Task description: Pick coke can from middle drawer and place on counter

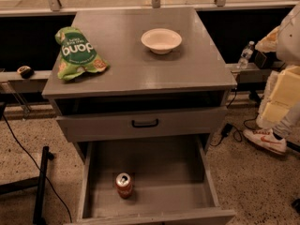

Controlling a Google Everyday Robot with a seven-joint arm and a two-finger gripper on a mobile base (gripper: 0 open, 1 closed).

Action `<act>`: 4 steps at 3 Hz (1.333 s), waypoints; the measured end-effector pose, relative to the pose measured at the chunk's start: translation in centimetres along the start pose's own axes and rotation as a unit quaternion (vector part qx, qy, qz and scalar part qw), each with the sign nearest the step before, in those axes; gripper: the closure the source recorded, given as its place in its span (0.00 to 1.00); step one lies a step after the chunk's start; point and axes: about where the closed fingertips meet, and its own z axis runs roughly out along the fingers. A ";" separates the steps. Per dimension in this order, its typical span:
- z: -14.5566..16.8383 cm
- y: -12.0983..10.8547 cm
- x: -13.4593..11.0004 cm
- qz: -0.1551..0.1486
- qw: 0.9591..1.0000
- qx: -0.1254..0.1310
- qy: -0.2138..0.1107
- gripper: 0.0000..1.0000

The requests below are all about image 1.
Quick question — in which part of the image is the small black box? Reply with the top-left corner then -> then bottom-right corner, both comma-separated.
254,52 -> 274,69

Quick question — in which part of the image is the grey drawer cabinet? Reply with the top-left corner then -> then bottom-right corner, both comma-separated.
42,7 -> 236,157

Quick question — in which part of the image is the grey drawer with black handle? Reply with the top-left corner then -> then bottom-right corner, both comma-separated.
57,107 -> 227,143

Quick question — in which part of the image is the person with yellow box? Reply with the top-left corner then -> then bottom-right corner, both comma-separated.
254,2 -> 300,140

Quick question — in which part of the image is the black cable on floor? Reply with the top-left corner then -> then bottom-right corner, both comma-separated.
1,112 -> 73,224

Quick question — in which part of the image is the red coke can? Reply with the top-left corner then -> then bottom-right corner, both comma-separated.
115,172 -> 133,199

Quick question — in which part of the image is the black tape measure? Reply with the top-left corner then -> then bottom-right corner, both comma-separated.
17,66 -> 34,79

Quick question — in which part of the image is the black power adapter with cable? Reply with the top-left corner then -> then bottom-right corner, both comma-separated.
209,91 -> 260,148

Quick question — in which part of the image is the white bowl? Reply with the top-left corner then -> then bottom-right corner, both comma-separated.
141,28 -> 182,54

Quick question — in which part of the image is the black metal stand left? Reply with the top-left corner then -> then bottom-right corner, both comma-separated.
0,146 -> 54,225

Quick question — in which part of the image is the clear plastic water bottle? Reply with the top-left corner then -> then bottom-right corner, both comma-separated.
237,41 -> 254,69

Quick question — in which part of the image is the green chip bag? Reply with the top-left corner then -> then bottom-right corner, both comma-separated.
55,26 -> 109,81

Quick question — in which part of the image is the open bottom grey drawer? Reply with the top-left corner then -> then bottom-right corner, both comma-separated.
76,135 -> 235,225

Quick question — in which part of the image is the white and red sneaker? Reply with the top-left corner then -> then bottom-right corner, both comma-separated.
243,128 -> 287,155

